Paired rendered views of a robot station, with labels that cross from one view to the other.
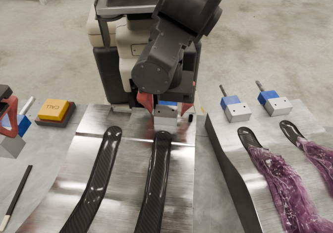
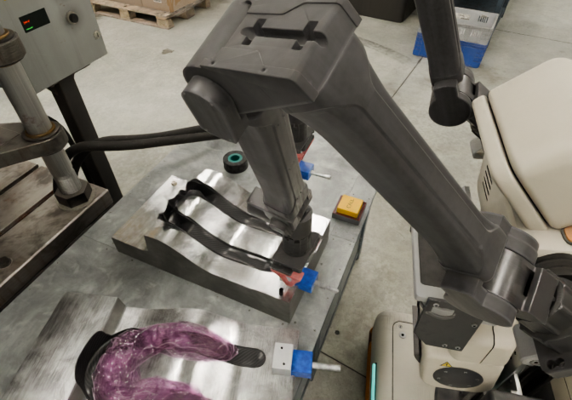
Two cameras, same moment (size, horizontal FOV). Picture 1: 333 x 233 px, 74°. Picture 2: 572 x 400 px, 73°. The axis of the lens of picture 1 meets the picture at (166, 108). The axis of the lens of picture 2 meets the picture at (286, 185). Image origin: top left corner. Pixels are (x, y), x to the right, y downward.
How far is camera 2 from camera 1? 0.75 m
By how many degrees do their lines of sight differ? 68
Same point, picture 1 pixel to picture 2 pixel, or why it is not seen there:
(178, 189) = (222, 265)
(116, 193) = (237, 229)
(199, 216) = (208, 299)
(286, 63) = not seen: outside the picture
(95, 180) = (254, 220)
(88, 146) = not seen: hidden behind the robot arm
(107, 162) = (265, 227)
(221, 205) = not seen: hidden behind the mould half
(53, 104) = (352, 203)
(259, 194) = (187, 315)
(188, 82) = (287, 260)
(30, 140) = (324, 196)
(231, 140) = (253, 338)
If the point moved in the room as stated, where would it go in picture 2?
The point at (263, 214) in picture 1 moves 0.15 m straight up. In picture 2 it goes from (174, 312) to (157, 271)
